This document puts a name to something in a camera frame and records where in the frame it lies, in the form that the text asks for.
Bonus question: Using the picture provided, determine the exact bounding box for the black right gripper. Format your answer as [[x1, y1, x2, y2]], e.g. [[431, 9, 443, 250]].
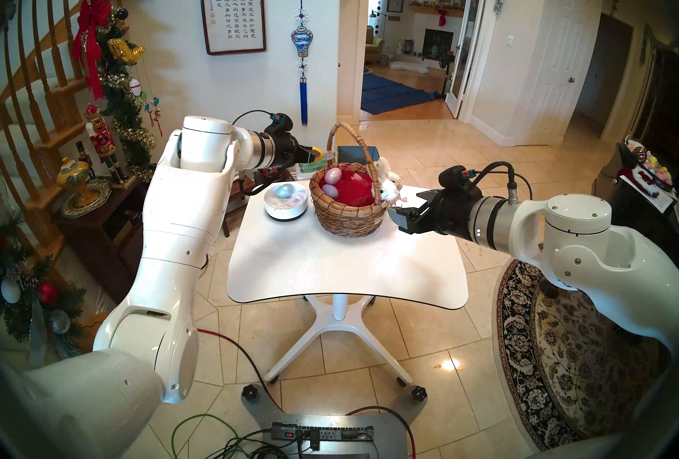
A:
[[389, 187, 481, 238]]

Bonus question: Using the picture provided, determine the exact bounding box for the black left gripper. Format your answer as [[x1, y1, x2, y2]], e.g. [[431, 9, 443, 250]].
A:
[[273, 130, 322, 168]]

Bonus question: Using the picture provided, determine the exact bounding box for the wicker basket with handle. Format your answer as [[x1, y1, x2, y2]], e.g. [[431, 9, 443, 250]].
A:
[[308, 122, 390, 238]]

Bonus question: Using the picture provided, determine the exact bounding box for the pastel egg decoration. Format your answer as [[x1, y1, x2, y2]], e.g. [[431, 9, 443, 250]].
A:
[[645, 155, 677, 188]]

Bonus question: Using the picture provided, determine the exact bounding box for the white plush bunny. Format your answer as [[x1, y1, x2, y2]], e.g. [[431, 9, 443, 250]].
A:
[[378, 178, 406, 206]]

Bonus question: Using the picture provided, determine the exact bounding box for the blue fabric storage box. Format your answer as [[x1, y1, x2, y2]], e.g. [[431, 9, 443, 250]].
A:
[[337, 145, 380, 167]]

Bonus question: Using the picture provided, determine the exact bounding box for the cream plush bunny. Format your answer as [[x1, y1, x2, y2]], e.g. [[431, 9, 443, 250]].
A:
[[374, 157, 402, 183]]

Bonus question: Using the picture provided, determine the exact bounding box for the clear printed plastic wrapper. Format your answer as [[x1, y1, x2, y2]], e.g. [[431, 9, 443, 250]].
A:
[[268, 187, 307, 212]]

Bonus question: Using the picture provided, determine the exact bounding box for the red tulle cloth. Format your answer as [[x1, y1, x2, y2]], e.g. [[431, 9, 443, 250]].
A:
[[317, 166, 375, 207]]

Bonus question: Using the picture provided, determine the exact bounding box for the white round bowl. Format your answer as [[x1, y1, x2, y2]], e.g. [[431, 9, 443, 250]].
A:
[[264, 181, 309, 222]]

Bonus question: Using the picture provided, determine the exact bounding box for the blue floor rug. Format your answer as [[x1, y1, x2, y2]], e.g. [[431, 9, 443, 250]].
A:
[[361, 73, 441, 115]]

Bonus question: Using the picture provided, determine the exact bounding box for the blue vase knot hanging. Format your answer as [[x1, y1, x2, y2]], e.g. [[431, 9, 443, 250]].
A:
[[291, 0, 315, 127]]

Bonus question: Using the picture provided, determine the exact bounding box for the beige armchair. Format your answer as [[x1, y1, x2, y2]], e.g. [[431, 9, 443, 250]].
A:
[[365, 25, 386, 59]]

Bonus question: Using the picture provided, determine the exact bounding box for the black floor fan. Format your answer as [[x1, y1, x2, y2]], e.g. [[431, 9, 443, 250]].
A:
[[438, 48, 458, 99]]

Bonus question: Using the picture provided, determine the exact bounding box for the black fireplace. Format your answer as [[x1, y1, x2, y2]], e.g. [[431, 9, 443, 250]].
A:
[[423, 29, 455, 58]]

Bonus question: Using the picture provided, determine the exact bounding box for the green christmas garland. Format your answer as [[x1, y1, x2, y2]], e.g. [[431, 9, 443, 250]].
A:
[[93, 7, 173, 183]]

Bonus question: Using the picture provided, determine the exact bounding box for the white glass french door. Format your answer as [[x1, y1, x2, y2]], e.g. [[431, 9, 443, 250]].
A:
[[445, 0, 491, 119]]

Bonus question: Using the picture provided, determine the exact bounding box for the red nutcracker figure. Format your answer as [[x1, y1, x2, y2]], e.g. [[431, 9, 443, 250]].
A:
[[84, 103, 128, 184]]

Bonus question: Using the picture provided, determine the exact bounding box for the gold fish ornament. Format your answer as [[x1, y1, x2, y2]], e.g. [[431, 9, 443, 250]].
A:
[[108, 38, 145, 66]]

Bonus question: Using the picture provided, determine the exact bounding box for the white panel door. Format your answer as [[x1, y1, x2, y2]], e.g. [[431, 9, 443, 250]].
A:
[[523, 0, 595, 147]]

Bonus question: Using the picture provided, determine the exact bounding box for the brass decorative plate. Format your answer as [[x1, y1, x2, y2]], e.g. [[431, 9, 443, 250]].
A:
[[61, 179, 113, 220]]

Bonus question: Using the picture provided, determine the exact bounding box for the black piano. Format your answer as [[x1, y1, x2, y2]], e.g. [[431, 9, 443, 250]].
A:
[[591, 140, 679, 273]]

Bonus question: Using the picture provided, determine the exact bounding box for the small black nutcracker figure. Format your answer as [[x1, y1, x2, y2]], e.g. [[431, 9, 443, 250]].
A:
[[74, 141, 97, 180]]

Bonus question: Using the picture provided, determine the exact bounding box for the oriental patterned round rug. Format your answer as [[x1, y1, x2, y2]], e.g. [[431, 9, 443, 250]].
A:
[[496, 246, 674, 452]]

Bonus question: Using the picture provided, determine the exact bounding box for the red santa hat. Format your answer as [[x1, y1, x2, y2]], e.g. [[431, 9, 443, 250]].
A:
[[618, 166, 661, 198]]

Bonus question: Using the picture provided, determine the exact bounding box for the black power strip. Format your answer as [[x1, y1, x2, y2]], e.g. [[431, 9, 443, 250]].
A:
[[271, 422, 375, 443]]

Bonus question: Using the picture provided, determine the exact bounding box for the yellow ceramic vase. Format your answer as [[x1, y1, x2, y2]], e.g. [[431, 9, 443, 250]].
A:
[[57, 157, 91, 204]]

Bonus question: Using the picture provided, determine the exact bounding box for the red ribbon bow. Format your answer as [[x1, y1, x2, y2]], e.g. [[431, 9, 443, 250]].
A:
[[72, 0, 113, 100]]

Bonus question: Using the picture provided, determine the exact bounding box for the wooden staircase railing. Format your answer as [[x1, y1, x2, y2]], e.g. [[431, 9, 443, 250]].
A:
[[0, 0, 186, 262]]

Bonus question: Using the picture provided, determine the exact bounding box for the white paper sheet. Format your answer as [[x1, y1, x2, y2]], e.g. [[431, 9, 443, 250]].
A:
[[620, 174, 677, 214]]

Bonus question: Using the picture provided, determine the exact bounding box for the silver green tinsel garland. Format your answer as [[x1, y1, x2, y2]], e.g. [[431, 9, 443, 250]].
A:
[[639, 24, 679, 66]]

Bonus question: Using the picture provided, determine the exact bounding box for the small christmas tree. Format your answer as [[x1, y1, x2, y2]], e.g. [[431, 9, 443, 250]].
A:
[[0, 209, 88, 358]]

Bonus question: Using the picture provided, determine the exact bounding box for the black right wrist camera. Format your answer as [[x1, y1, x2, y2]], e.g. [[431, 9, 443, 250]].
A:
[[438, 165, 483, 193]]

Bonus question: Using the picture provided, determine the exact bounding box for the black left camera cable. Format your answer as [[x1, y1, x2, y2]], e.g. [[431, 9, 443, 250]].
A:
[[232, 110, 276, 197]]

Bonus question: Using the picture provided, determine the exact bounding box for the black camera cable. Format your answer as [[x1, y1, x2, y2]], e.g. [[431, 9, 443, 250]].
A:
[[232, 110, 276, 197], [467, 161, 533, 204]]

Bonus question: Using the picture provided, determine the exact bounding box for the black right camera cable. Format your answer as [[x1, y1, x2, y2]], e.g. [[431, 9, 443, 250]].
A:
[[467, 161, 533, 204]]

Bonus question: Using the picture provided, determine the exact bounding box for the white table pedestal base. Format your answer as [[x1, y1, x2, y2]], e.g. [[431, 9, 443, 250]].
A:
[[264, 295, 425, 387]]

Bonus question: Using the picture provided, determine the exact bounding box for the colourful hanging ornament string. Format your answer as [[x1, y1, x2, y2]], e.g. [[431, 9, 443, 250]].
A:
[[144, 96, 165, 137]]

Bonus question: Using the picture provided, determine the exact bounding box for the red cable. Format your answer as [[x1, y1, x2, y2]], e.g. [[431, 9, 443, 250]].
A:
[[345, 406, 417, 459], [196, 251, 284, 413]]

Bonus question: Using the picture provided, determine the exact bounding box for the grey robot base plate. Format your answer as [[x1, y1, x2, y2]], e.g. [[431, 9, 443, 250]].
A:
[[241, 384, 428, 459]]

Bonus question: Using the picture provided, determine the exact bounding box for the black cable bundle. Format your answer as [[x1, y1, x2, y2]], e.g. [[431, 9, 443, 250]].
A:
[[220, 429, 314, 459]]

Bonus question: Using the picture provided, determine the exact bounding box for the green cable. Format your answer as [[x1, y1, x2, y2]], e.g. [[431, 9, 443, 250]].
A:
[[171, 413, 239, 459]]

